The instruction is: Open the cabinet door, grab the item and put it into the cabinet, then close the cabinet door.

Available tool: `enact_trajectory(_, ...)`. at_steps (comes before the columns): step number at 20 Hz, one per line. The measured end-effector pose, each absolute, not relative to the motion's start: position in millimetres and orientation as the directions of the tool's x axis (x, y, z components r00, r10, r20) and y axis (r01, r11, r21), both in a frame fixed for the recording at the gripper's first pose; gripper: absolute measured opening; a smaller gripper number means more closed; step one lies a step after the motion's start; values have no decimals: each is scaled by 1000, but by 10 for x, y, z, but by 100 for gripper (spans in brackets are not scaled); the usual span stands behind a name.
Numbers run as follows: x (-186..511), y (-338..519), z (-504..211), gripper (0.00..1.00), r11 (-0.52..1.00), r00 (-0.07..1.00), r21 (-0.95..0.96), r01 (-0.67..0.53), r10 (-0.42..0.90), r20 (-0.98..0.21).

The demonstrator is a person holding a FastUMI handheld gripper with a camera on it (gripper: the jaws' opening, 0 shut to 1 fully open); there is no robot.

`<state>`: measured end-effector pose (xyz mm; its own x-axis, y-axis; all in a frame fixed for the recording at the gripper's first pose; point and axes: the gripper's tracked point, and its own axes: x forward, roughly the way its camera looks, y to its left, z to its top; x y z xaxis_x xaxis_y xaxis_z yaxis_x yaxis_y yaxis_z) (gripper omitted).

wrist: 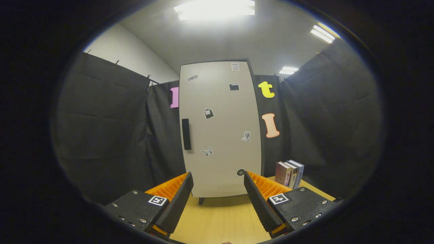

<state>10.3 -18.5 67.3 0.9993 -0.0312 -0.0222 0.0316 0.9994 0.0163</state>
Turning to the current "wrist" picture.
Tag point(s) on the large ceiling light panel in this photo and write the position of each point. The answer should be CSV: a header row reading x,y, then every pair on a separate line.
x,y
214,9

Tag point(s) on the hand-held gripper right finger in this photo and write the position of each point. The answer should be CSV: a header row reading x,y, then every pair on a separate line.
x,y
259,203

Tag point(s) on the beige cabinet door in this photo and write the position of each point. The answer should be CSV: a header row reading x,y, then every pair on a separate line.
x,y
220,162

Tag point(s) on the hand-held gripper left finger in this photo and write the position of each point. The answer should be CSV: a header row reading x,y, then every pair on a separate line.
x,y
178,203

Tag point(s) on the white spine book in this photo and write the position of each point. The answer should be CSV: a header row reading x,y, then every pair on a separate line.
x,y
290,176

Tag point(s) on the black backdrop cloth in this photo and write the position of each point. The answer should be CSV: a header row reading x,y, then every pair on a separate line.
x,y
112,128

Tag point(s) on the dark grey cabinet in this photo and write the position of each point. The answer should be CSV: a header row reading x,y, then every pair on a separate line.
x,y
201,201

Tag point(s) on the dark spine book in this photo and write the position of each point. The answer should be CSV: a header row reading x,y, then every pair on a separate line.
x,y
294,178

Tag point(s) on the blue grey book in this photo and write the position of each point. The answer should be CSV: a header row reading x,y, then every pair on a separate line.
x,y
300,173

